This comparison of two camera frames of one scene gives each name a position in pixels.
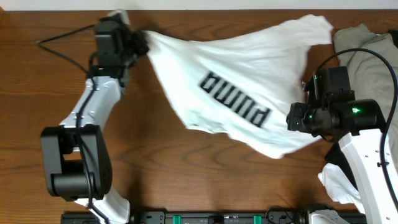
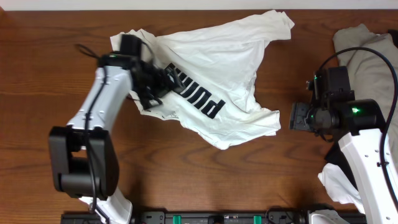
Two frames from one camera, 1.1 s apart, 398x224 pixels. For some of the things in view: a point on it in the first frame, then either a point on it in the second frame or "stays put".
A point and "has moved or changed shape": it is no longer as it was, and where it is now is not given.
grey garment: x=371 y=59 stays put
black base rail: x=228 y=217 stays put
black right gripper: x=294 y=117 stays put
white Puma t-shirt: x=237 y=83 has moved or changed shape
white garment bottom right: x=339 y=188 stays put
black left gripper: x=137 y=43 -> x=160 y=86
